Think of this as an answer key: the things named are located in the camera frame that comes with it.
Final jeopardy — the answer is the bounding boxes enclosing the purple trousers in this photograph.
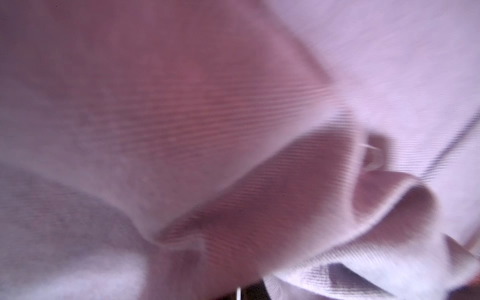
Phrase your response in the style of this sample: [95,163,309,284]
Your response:
[1,1,480,300]

